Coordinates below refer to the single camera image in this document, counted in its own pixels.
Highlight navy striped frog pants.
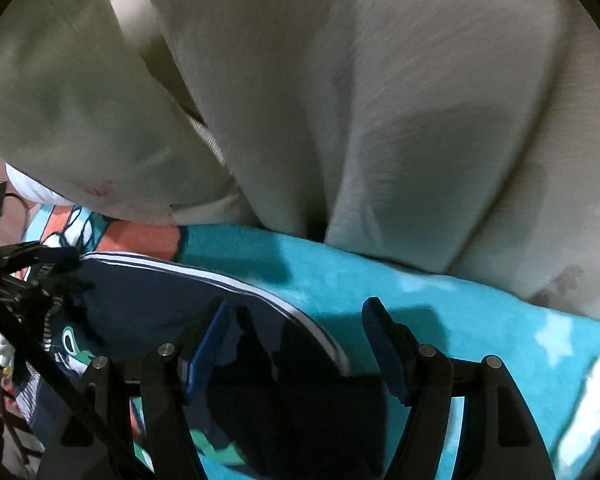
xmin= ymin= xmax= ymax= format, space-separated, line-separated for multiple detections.
xmin=14 ymin=251 xmax=387 ymax=480

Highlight turquoise cartoon fleece blanket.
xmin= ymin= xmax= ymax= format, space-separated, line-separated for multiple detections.
xmin=26 ymin=206 xmax=600 ymax=479

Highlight cream floral print pillow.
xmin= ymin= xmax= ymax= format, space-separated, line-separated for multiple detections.
xmin=0 ymin=0 xmax=256 ymax=224

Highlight beige curtain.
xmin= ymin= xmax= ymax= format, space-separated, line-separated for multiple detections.
xmin=78 ymin=0 xmax=600 ymax=321

